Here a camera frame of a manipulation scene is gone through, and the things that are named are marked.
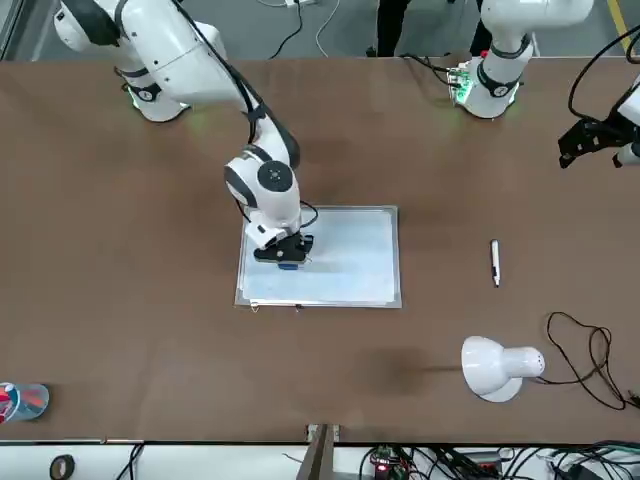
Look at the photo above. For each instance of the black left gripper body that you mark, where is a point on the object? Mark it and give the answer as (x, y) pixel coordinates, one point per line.
(615, 132)

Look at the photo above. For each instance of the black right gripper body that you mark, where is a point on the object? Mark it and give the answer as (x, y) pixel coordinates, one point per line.
(280, 254)

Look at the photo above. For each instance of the blue whiteboard eraser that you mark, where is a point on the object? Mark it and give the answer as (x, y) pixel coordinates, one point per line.
(289, 267)

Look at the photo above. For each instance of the white and blue marker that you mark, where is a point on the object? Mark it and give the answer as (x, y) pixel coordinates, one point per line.
(495, 260)

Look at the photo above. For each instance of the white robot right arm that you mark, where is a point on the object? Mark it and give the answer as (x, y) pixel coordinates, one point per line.
(175, 50)

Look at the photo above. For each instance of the silver-framed whiteboard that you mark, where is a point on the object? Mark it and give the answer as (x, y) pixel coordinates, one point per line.
(350, 260)

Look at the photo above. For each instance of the person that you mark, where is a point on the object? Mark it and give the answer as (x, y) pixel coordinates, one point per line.
(390, 25)

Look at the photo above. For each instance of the circuit board with red light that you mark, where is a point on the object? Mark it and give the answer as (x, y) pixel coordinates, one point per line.
(385, 457)

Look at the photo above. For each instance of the white desk lamp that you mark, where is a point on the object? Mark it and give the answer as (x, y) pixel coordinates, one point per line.
(492, 367)

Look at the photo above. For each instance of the white power strip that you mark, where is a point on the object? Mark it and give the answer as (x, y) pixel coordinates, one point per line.
(300, 2)

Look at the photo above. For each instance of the clear plastic pen cup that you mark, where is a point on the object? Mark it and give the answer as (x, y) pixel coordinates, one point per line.
(30, 402)

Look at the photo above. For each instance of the black tape roll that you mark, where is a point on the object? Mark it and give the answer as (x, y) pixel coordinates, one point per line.
(52, 467)

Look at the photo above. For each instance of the aluminium frame post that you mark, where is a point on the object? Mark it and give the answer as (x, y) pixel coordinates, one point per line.
(320, 450)

